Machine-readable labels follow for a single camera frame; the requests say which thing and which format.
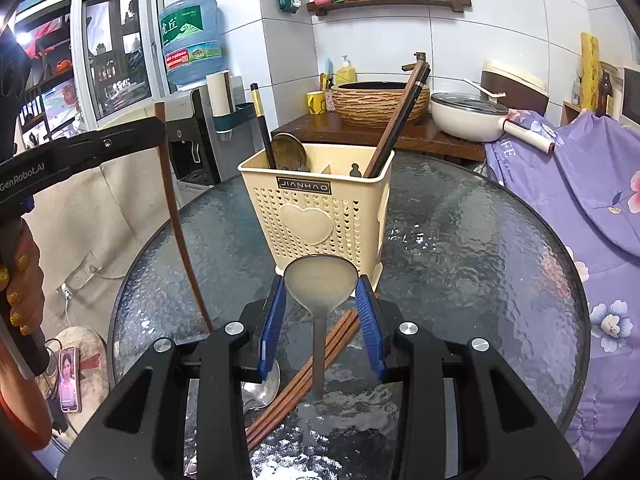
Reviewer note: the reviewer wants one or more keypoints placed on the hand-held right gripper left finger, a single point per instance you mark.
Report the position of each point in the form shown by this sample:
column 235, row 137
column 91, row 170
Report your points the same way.
column 270, row 330

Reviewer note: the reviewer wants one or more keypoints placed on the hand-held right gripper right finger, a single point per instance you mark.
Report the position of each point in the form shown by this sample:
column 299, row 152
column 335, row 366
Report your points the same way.
column 372, row 330

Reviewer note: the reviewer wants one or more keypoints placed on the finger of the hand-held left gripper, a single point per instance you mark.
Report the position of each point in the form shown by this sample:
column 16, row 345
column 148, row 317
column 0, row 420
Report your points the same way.
column 110, row 145

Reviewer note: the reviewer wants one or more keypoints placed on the bunch of brown chopsticks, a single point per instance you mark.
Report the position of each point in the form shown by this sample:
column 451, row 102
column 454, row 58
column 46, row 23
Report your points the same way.
column 295, row 389

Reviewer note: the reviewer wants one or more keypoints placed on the matte grey spoon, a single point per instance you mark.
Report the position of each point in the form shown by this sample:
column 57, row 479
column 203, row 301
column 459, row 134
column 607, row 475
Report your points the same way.
column 320, row 280

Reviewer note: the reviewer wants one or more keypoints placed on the reddish brown wooden chopstick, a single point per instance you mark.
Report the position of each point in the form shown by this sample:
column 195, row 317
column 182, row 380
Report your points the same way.
column 176, row 217

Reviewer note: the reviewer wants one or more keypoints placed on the cream perforated utensil holder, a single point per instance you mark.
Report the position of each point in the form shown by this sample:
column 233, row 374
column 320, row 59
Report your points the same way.
column 310, row 220

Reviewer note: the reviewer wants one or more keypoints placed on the dark-tipped brown wooden chopstick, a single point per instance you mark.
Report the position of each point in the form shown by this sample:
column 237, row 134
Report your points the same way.
column 403, row 120
column 262, row 130
column 393, row 120

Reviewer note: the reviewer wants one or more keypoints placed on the shiny steel spoon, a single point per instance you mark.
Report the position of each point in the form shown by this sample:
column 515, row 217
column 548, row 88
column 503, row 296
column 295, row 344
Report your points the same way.
column 289, row 152

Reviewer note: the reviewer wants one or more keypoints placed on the person's left forearm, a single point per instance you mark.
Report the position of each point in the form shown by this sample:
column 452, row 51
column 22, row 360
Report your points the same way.
column 20, row 410

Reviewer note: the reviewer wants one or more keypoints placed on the person's left hand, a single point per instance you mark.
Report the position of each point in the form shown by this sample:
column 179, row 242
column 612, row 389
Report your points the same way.
column 27, row 285

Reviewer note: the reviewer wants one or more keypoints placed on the grey water dispenser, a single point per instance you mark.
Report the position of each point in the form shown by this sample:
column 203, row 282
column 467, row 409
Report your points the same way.
column 185, row 110

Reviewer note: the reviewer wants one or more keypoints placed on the sliding window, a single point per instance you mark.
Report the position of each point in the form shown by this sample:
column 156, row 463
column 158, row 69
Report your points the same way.
column 77, row 60

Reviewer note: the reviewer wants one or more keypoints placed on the white charger plug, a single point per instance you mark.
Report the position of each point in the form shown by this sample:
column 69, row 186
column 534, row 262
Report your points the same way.
column 65, row 291

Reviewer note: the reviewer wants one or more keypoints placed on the white paper cup tube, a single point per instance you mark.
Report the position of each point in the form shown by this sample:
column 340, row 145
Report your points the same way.
column 219, row 91

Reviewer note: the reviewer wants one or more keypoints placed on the blue water dispenser bottle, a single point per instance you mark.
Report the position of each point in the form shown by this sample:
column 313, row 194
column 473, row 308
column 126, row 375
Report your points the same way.
column 192, row 45

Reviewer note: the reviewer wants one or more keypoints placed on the round beige cushion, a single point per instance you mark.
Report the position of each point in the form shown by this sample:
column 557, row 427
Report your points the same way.
column 92, row 355

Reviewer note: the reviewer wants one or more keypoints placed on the smartphone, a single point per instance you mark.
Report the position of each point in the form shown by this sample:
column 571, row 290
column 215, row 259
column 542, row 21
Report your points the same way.
column 69, row 380

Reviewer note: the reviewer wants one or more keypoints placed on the woven pattern wash basin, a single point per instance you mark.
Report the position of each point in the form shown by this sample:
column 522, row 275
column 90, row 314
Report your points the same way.
column 365, row 107

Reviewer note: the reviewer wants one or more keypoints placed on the purple floral cloth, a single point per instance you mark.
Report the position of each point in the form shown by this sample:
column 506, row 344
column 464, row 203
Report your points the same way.
column 575, row 200

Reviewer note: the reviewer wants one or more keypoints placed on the glass pan lid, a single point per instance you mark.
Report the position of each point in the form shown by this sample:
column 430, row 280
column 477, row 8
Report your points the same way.
column 465, row 102

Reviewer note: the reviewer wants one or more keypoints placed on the yellow dish soap bottle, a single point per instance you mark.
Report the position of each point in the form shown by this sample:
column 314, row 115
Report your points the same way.
column 346, row 75

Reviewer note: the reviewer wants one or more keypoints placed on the white rice paddle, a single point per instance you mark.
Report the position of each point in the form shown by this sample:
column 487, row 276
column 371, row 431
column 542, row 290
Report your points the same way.
column 492, row 94

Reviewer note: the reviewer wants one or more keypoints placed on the bronze faucet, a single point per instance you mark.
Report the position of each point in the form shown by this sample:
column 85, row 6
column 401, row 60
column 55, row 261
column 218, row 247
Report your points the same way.
column 412, row 66

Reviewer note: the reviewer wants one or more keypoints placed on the brown white rice cooker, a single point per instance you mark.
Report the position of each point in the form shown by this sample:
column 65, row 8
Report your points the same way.
column 515, row 90

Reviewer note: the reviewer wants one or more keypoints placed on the small wooden box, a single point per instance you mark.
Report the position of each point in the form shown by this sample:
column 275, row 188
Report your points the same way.
column 567, row 112

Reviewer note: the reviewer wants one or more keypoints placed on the brown glass bottle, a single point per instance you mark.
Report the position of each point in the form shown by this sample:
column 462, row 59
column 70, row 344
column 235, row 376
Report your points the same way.
column 606, row 95

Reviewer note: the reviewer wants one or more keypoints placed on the yellow roll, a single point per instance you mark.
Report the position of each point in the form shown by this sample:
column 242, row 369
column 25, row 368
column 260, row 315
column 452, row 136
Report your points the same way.
column 590, row 70

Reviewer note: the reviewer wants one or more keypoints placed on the white microwave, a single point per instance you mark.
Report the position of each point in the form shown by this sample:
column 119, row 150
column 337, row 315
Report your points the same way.
column 631, row 95

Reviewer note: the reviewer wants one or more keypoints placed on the white wall socket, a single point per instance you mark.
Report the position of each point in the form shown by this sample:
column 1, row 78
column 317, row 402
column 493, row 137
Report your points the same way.
column 82, row 270

